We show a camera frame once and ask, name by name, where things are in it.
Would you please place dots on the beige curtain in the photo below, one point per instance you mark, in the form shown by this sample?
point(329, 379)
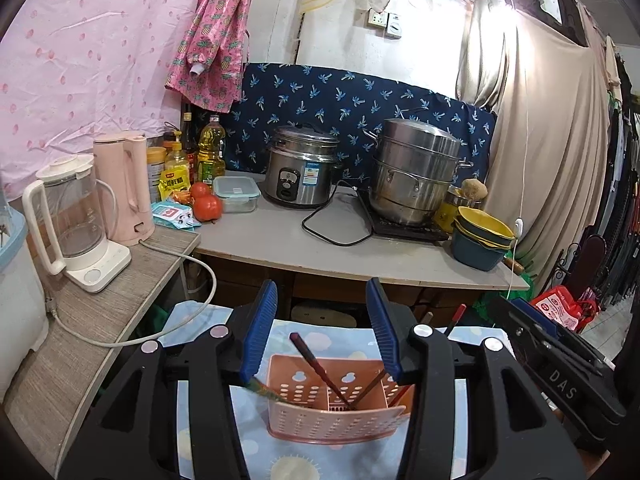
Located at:
point(545, 135)

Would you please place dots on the brown potato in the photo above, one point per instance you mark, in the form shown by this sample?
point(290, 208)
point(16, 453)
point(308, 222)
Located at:
point(474, 189)

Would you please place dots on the green chopstick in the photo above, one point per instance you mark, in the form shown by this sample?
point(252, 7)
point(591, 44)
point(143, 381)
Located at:
point(261, 390)

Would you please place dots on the navy leaf-print cloth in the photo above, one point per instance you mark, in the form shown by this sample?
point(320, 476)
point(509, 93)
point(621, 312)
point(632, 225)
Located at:
point(350, 95)

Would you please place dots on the green plastic bag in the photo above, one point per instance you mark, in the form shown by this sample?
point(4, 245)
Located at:
point(487, 310)

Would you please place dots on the red tomato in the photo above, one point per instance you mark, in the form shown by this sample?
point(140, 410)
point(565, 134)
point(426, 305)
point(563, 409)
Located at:
point(199, 190)
point(206, 207)

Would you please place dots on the clear food storage container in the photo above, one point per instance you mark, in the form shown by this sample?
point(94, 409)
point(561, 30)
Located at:
point(236, 194)

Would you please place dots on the steel rice cooker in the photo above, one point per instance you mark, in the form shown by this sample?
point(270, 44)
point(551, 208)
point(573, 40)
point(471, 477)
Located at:
point(300, 170)

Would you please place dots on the pink electric kettle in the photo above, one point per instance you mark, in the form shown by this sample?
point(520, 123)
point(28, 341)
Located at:
point(125, 185)

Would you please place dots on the round wooden stool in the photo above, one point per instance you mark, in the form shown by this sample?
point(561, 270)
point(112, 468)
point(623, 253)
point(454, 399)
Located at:
point(322, 316)

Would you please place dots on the dark brown chopstick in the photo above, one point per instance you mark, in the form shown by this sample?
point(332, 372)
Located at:
point(370, 387)

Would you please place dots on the dark maroon chopstick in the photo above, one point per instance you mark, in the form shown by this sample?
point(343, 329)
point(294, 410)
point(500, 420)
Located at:
point(320, 367)

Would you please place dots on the black induction cooker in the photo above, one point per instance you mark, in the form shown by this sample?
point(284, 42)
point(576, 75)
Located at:
point(395, 229)

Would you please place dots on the pink perforated utensil basket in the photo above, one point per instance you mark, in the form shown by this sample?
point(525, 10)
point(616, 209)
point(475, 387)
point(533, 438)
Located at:
point(320, 425)

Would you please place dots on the pink pineapple-print garment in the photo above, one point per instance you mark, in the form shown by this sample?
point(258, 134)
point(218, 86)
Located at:
point(210, 45)

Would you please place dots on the yellow-label sauce bottle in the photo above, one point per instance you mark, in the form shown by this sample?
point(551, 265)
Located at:
point(177, 162)

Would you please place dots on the blue planet-print tablecloth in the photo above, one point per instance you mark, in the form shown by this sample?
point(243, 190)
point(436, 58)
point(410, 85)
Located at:
point(260, 442)

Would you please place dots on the stack of yellow-blue bowls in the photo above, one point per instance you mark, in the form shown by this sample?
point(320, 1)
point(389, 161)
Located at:
point(480, 240)

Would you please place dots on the yellow snack packet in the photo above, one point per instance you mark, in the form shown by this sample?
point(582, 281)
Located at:
point(172, 191)

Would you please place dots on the white wall switch box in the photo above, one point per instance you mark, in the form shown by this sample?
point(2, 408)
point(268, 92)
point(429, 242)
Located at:
point(394, 26)

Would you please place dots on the glass kettle with white base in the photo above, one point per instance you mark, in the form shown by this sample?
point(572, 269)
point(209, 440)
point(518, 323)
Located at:
point(75, 215)

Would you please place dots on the red plastic bag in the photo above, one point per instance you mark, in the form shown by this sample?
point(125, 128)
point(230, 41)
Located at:
point(560, 307)

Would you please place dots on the yellow metal pot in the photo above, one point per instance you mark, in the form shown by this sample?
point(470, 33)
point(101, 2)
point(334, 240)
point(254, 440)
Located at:
point(447, 212)

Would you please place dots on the yellow cooking oil bottle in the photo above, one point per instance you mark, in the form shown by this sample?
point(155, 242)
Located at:
point(211, 152)

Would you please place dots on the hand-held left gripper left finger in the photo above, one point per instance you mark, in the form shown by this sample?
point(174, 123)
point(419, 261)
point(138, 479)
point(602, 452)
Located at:
point(260, 330)

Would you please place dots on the dark soy sauce bottle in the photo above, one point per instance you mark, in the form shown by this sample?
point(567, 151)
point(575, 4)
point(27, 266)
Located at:
point(188, 140)

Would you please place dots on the stainless steel steamer pot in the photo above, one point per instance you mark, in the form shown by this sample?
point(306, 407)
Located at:
point(415, 175)

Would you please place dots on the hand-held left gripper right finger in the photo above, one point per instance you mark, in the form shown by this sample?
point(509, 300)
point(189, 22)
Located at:
point(384, 332)

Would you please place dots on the yellow tin can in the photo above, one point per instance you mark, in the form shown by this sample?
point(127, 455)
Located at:
point(156, 175)

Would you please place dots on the blue and white packet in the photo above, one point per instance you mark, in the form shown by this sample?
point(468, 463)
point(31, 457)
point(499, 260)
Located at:
point(172, 215)

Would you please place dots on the white and blue dish drainer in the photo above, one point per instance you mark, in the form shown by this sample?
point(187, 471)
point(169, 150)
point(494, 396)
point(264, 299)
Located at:
point(20, 310)

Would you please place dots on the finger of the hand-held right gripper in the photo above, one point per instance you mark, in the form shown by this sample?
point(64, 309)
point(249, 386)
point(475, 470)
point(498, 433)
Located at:
point(535, 322)

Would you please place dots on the hanging dark clothes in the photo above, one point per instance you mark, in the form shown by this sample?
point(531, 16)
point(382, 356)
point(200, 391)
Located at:
point(622, 185)

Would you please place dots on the white wall socket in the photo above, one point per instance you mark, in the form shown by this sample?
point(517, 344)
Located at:
point(377, 18)

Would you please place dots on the pink spotted cloth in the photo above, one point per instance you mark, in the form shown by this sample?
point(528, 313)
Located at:
point(85, 60)

